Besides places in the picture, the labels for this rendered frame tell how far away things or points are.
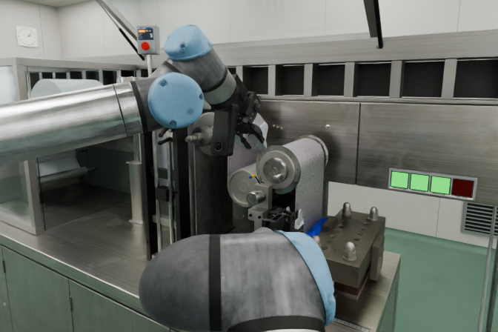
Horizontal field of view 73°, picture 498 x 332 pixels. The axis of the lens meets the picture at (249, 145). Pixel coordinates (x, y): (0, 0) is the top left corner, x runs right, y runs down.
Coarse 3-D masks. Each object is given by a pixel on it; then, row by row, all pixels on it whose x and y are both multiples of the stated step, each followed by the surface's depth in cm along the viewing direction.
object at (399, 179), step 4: (392, 172) 115; (396, 172) 114; (392, 176) 115; (396, 176) 114; (400, 176) 114; (404, 176) 113; (392, 180) 115; (396, 180) 114; (400, 180) 114; (404, 180) 113; (392, 184) 115; (396, 184) 115; (400, 184) 114; (404, 184) 113
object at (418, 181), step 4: (412, 176) 112; (416, 176) 111; (420, 176) 110; (424, 176) 110; (412, 180) 112; (416, 180) 111; (420, 180) 111; (424, 180) 110; (412, 184) 112; (416, 184) 111; (420, 184) 111; (424, 184) 110; (412, 188) 112; (416, 188) 112; (420, 188) 111; (424, 188) 110
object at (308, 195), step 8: (320, 176) 117; (304, 184) 104; (312, 184) 110; (320, 184) 117; (296, 192) 99; (304, 192) 104; (312, 192) 111; (320, 192) 118; (296, 200) 100; (304, 200) 105; (312, 200) 112; (320, 200) 119; (296, 208) 100; (304, 208) 106; (312, 208) 112; (320, 208) 120; (304, 216) 106; (312, 216) 113; (320, 216) 121; (304, 224) 107; (312, 224) 114; (304, 232) 108
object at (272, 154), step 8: (272, 152) 100; (280, 152) 99; (264, 160) 102; (288, 160) 98; (288, 168) 98; (264, 176) 103; (288, 176) 98; (272, 184) 102; (280, 184) 100; (288, 184) 99
